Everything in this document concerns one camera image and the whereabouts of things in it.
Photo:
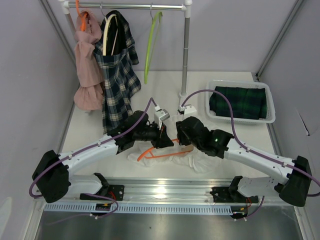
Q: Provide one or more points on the navy plaid skirt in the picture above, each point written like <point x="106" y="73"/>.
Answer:
<point x="120" y="80"/>

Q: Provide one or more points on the right black mount plate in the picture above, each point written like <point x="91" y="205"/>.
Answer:
<point x="223" y="194"/>

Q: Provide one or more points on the left black mount plate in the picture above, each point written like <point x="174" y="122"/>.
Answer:
<point x="116" y="191"/>

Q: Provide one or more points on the green plaid skirt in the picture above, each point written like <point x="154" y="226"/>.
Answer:
<point x="246" y="103"/>

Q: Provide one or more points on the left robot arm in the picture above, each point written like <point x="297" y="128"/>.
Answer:
<point x="55" y="176"/>

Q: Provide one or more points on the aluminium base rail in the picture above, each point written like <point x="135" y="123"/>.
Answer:
<point x="174" y="190"/>

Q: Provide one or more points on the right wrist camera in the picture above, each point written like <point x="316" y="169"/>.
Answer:
<point x="187" y="110"/>

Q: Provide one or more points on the orange hanger with pink skirt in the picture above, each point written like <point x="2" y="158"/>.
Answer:
<point x="83" y="16"/>

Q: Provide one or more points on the green plastic hanger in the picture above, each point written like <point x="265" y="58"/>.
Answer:
<point x="152" y="39"/>

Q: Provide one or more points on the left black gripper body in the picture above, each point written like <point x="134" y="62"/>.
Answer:
<point x="149" y="134"/>

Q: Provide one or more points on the metal clothes rack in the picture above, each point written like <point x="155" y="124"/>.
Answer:
<point x="185" y="7"/>

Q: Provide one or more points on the orange plastic hanger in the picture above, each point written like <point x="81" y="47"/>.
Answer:
<point x="156" y="153"/>

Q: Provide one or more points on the white ruffled skirt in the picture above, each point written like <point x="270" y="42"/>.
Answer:
<point x="200" y="162"/>

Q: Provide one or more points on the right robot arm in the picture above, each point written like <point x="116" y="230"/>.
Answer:
<point x="288" y="178"/>

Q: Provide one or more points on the slotted cable duct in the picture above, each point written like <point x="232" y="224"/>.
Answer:
<point x="140" y="208"/>

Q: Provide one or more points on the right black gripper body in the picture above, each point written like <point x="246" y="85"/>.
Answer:
<point x="183" y="140"/>

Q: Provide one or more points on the black mount plate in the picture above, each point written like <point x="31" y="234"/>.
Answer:
<point x="223" y="194"/>
<point x="116" y="191"/>

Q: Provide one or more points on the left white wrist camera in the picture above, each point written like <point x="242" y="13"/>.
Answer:
<point x="160" y="115"/>

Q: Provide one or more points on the pink skirt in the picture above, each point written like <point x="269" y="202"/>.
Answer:
<point x="89" y="96"/>

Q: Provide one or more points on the white plastic basket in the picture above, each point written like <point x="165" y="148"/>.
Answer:
<point x="270" y="116"/>

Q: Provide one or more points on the cream plastic hanger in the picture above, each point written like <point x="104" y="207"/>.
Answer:
<point x="111" y="41"/>

